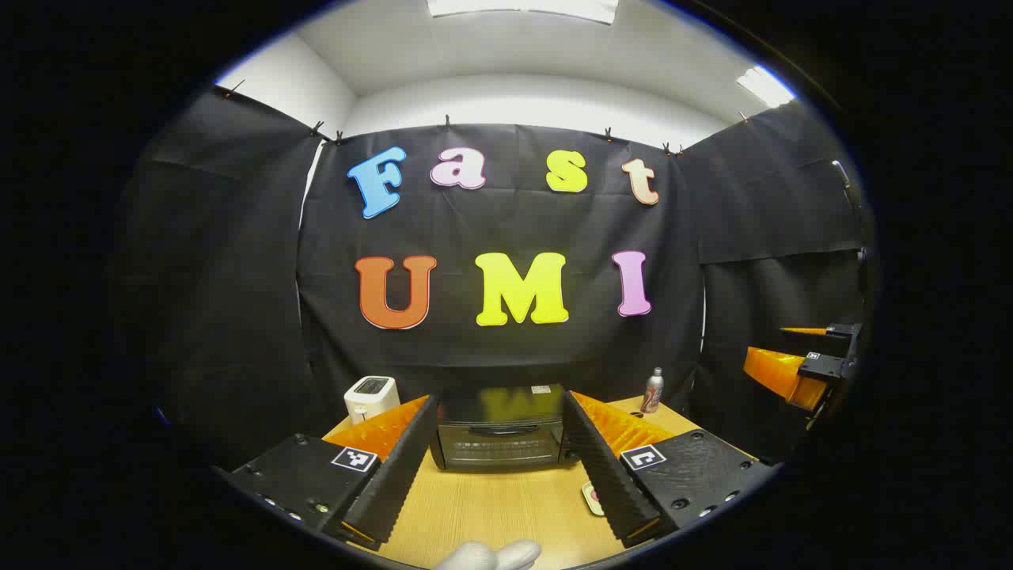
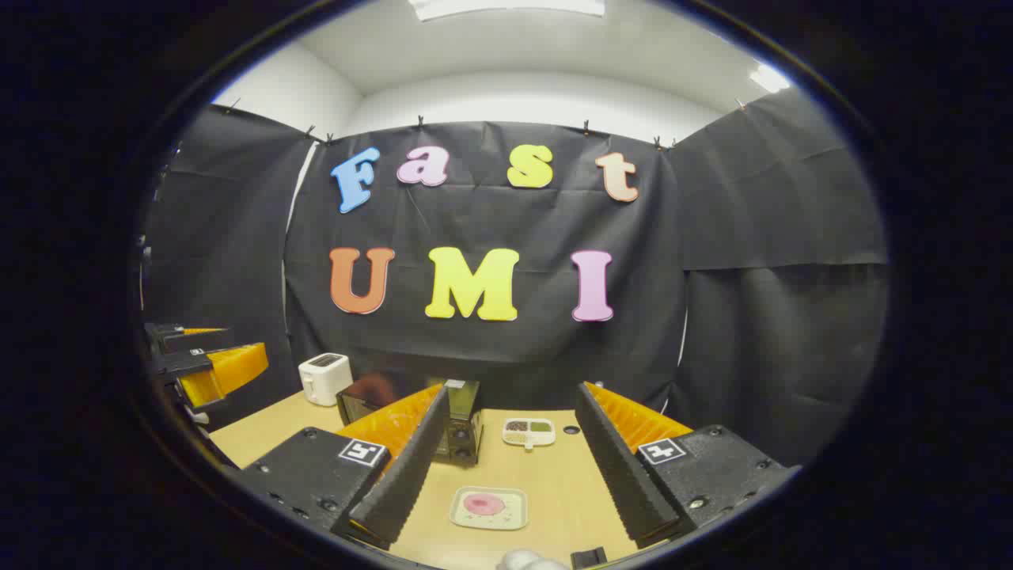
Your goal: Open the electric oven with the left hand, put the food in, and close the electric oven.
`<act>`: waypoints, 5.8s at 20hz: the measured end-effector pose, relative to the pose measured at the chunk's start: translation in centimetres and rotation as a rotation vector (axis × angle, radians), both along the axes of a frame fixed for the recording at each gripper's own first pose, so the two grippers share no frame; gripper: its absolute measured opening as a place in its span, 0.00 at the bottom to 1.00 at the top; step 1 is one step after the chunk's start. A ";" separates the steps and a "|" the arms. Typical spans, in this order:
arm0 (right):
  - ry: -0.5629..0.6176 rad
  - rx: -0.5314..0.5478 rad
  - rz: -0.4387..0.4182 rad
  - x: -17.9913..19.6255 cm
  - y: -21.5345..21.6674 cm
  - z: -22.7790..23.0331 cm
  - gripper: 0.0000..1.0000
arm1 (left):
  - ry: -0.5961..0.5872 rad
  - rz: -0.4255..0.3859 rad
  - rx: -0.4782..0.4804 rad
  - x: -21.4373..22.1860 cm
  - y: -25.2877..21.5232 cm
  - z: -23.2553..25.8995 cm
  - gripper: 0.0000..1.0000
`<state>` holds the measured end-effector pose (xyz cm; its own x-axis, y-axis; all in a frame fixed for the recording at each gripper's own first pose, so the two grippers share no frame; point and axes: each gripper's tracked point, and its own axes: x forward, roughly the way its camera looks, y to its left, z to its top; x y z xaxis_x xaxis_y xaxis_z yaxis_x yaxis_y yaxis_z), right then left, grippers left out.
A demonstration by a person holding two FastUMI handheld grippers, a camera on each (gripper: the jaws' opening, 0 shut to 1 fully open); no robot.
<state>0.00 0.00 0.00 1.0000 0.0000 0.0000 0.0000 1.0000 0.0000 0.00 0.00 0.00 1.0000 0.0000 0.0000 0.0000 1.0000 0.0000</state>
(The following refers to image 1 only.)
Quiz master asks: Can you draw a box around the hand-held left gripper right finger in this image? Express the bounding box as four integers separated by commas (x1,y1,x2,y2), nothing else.
560,390,783,549

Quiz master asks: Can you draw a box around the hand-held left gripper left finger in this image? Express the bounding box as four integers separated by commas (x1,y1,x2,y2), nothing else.
224,393,442,551

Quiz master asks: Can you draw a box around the ceiling light panel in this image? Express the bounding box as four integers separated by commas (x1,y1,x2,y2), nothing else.
736,66,795,108
427,0,618,25

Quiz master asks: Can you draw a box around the black backdrop cloth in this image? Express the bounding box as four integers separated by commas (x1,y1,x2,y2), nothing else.
107,83,875,476

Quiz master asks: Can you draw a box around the silver bottle with red label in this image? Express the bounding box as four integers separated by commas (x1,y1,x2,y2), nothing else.
641,367,666,415

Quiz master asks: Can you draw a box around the white toaster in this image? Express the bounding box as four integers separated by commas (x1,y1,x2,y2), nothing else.
343,376,400,426

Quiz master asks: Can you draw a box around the black electric oven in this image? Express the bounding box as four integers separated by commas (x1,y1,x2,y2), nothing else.
430,384,582,473

